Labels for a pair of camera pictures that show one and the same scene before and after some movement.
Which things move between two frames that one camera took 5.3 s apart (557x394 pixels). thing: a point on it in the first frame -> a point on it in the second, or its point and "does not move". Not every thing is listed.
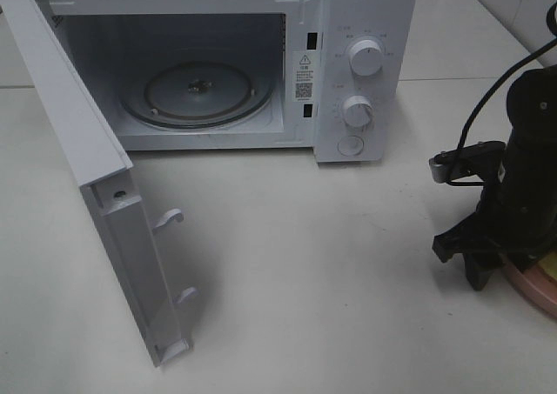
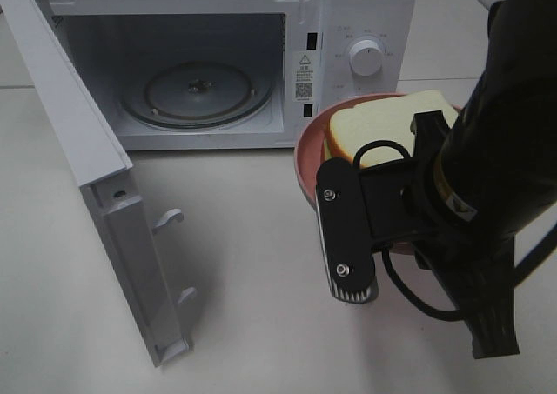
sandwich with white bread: (549, 264) -> (389, 119)
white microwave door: (94, 154) does not move
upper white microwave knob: (365, 57) does not move
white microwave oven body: (244, 63) does not move
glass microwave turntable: (197, 95) does not move
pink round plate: (534, 285) -> (310, 150)
